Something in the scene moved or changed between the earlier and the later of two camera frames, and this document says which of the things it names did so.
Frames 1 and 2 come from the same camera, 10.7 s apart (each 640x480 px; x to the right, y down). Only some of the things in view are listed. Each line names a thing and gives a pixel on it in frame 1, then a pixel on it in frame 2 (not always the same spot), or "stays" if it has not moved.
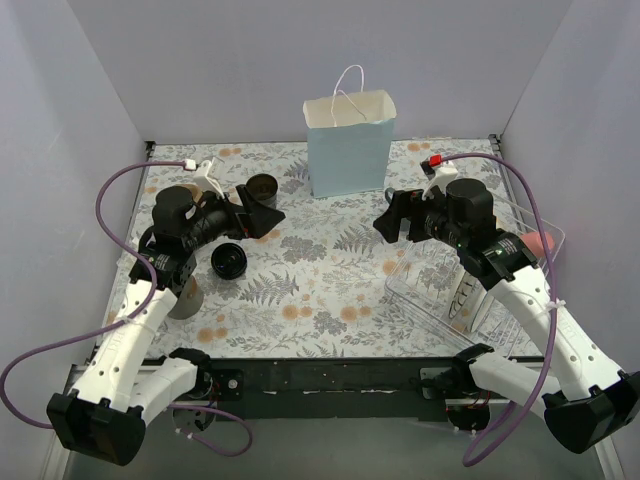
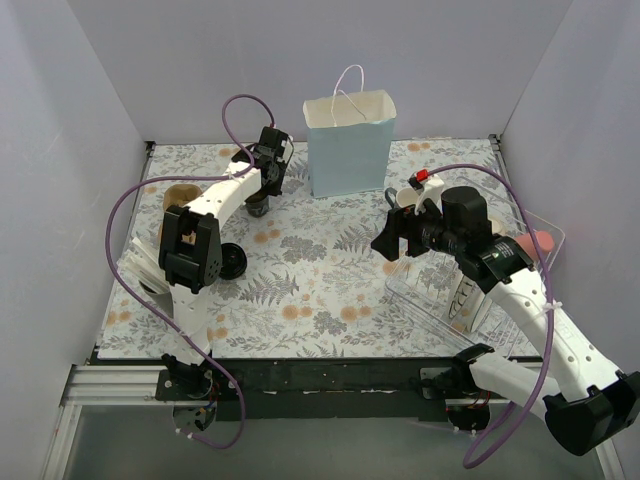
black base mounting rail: (329, 387) stays
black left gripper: (240, 213) → (261, 198)
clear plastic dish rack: (422, 279) stays
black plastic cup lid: (229, 261) stays
